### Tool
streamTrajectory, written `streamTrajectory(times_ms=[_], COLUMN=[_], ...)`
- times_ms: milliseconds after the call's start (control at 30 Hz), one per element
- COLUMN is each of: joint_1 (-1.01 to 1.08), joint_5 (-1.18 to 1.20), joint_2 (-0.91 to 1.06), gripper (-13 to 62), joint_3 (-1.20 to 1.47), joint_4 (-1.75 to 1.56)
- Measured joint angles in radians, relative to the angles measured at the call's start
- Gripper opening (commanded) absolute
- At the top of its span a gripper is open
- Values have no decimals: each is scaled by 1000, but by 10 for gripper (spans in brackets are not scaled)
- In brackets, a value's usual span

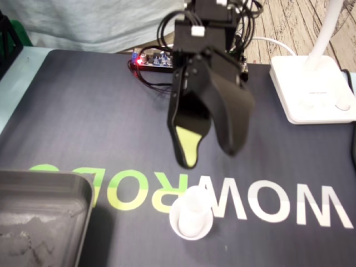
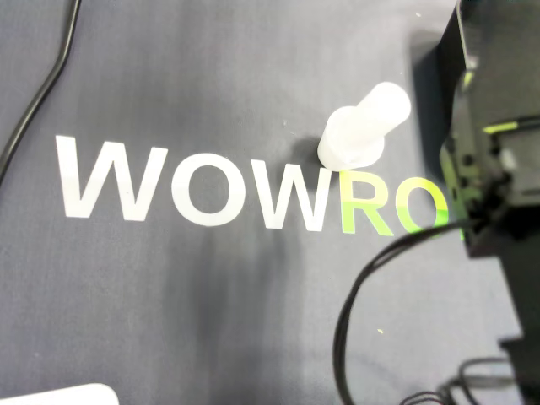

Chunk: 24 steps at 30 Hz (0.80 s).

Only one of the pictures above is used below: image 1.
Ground black plastic tray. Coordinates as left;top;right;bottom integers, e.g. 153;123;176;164
0;168;95;267

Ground blue circuit board red LED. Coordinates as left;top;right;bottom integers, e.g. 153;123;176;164
130;48;175;74

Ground white power cable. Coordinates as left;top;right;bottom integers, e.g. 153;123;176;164
251;36;297;57

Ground white desk lamp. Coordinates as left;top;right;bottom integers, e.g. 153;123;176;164
269;0;356;126

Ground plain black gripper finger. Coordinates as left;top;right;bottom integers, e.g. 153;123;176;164
194;47;256;157

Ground person in pale teal shirt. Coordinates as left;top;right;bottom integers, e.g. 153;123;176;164
0;0;186;54

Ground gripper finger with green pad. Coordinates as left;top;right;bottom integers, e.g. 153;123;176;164
166;68;212;169

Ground black frame structure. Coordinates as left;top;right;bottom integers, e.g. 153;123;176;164
0;9;24;81

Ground white plastic cylinder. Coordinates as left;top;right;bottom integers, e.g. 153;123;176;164
177;186;214;236

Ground thin black board wires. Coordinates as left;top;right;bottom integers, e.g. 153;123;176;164
127;58;175;95

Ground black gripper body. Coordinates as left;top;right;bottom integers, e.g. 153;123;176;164
172;19;226;73

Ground green box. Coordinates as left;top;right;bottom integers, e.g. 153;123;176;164
9;21;33;47

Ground white plastic cup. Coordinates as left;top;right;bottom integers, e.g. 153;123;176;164
169;194;215;241

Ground dark grey WOWROBO printed mat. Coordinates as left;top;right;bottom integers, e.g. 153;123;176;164
0;49;356;267

